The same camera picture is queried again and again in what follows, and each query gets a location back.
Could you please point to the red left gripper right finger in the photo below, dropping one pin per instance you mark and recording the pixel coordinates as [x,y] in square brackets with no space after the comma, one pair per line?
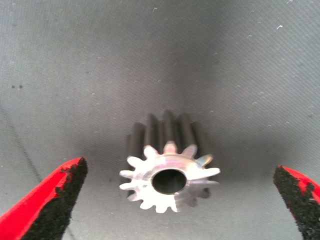
[302,205]

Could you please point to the dark grey table cloth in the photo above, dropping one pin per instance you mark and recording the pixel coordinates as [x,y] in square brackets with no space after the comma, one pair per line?
[100,62]

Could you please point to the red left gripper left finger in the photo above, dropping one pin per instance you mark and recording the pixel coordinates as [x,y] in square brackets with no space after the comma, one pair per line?
[37,215]

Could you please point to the steel planetary gear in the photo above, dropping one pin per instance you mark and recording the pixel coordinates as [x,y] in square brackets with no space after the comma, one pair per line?
[142,172]

